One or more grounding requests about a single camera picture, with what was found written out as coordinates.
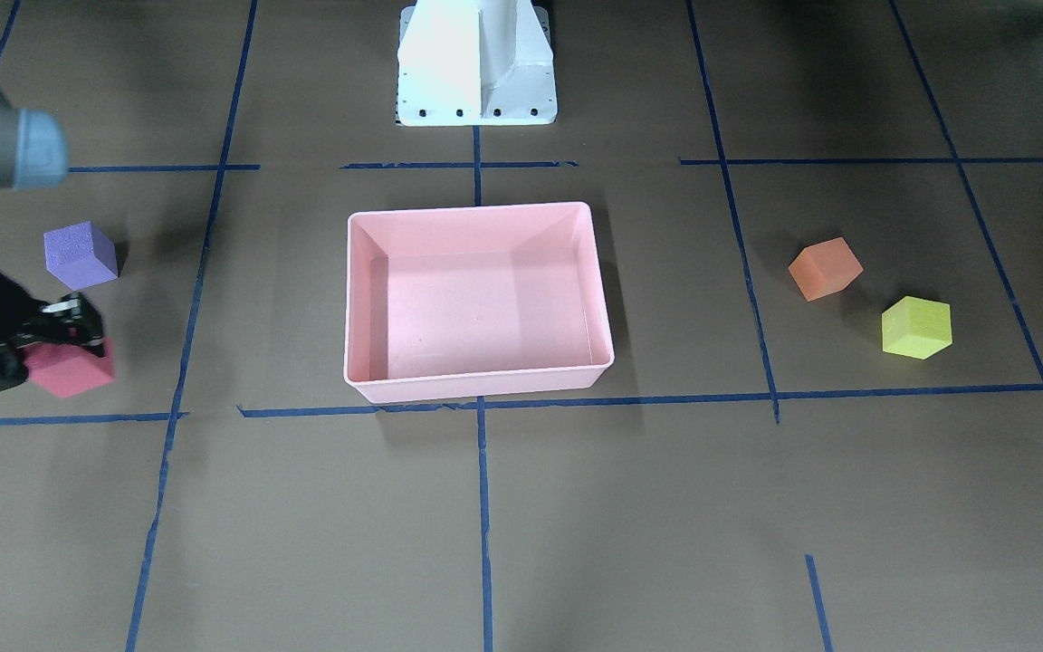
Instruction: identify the pink foam block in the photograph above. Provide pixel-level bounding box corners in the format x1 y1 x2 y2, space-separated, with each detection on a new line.
22 338 116 399

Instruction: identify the yellow foam block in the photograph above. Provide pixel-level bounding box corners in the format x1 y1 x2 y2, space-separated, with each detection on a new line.
880 296 952 360

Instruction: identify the pink plastic bin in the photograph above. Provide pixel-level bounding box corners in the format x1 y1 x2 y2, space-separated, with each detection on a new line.
342 202 616 404

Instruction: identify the purple foam block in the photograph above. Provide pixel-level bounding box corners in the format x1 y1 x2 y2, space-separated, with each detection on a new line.
43 220 120 292

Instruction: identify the orange foam block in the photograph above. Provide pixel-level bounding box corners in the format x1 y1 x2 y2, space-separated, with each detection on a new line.
789 238 864 301

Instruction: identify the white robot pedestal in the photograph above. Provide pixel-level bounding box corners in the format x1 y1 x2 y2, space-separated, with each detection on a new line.
395 1 559 127

